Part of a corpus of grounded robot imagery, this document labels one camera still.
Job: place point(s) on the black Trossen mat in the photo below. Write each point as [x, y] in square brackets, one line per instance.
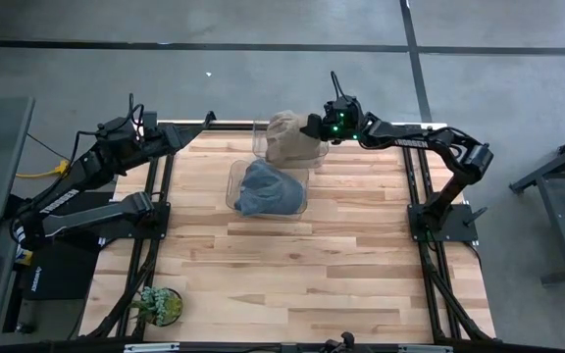
[62, 272]

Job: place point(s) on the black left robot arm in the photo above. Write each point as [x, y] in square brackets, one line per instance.
[66, 196]

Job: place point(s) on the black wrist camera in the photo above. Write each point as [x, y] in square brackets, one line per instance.
[150, 121]
[344, 105]

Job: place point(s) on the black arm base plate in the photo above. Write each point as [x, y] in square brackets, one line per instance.
[162, 225]
[459, 223]

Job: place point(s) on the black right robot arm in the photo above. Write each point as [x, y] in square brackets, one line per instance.
[410, 142]

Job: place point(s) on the clear plastic bin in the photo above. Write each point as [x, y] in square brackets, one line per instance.
[233, 191]
[259, 137]

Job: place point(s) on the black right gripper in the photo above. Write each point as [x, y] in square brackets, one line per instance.
[346, 131]

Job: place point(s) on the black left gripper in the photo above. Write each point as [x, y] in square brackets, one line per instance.
[165, 137]

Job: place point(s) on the potted succulent plant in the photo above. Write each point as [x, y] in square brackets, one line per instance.
[157, 306]

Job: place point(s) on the tan baseball cap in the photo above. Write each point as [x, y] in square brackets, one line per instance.
[287, 139]

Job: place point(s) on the blue denim baseball cap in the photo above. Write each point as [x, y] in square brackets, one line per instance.
[268, 191]

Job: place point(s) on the black frame rail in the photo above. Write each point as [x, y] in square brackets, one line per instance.
[429, 274]
[140, 260]
[214, 349]

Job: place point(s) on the black metal cart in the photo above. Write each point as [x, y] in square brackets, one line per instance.
[557, 230]

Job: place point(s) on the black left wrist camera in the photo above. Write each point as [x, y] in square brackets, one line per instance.
[150, 121]

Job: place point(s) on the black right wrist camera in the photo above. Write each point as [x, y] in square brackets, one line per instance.
[344, 105]

